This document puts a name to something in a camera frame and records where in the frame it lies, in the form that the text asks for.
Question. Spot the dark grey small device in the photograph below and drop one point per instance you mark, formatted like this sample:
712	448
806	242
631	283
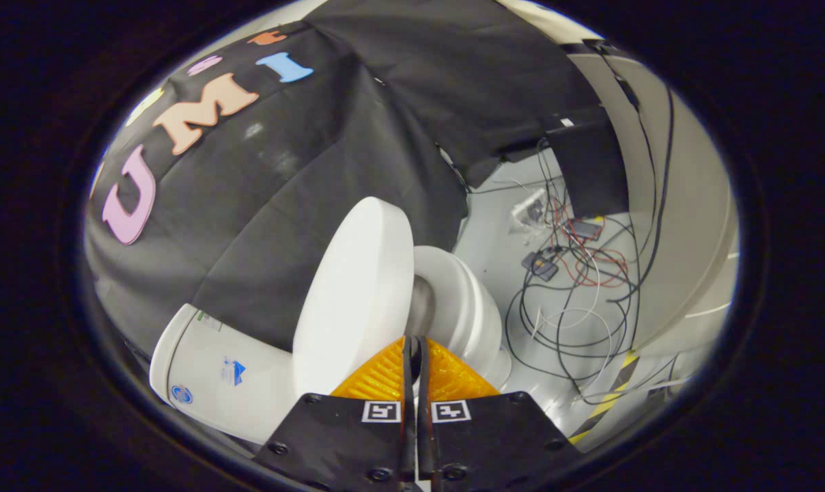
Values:
541	265

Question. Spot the clear plastic bag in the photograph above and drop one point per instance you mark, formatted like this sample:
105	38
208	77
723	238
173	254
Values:
530	213

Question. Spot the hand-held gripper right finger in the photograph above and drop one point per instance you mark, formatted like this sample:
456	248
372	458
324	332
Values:
487	437

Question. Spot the white toilet seat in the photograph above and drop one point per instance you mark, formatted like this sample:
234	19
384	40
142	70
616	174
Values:
464	297

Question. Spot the white toilet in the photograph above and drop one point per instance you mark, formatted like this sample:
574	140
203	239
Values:
207	389

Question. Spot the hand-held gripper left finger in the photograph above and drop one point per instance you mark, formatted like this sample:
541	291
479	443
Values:
344	437

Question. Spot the white toilet lid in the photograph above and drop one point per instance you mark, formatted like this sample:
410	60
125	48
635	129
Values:
358	294

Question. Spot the black backdrop cloth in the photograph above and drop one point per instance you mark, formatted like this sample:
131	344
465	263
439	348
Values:
283	191

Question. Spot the yellow black floor tape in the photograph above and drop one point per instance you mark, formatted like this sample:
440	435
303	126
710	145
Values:
607	400

